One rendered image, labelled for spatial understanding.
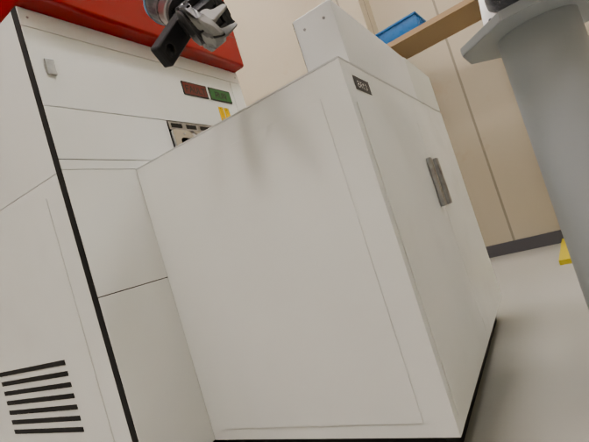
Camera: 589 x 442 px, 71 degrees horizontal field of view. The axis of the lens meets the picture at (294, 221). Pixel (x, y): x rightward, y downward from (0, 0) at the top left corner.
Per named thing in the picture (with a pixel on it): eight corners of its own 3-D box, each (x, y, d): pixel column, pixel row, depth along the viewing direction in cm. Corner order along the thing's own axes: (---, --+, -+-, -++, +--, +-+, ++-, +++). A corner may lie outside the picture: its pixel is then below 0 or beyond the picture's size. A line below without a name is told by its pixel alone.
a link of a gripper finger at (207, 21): (234, 0, 69) (211, -5, 76) (208, 22, 69) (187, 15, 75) (244, 17, 72) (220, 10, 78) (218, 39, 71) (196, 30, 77)
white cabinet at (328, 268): (223, 472, 106) (135, 170, 110) (361, 338, 189) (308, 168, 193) (485, 484, 73) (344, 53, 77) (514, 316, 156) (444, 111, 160)
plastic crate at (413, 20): (432, 37, 264) (427, 20, 264) (421, 28, 244) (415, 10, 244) (382, 64, 284) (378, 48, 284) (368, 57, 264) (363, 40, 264)
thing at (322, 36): (310, 82, 88) (291, 22, 89) (390, 111, 135) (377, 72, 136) (349, 61, 83) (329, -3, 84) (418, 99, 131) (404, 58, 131)
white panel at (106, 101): (56, 173, 95) (10, 10, 97) (260, 170, 165) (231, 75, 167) (63, 168, 93) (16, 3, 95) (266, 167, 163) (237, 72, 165)
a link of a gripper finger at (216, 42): (244, 17, 72) (220, 10, 78) (218, 39, 71) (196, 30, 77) (252, 33, 74) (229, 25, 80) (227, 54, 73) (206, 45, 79)
